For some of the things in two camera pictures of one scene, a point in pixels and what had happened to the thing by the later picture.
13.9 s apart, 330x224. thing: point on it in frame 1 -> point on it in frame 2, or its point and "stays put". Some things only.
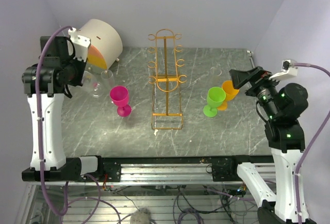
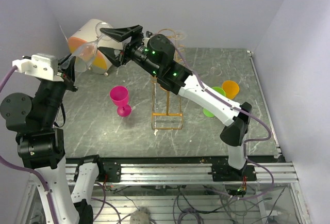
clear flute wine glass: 108,79 -> 83,56
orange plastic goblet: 230,92 stays put
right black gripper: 240,78 -> 118,57
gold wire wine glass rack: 167,112 stays put
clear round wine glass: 95,88 -> 180,35
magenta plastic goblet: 119,95 stays put
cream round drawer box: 106,44 stays put
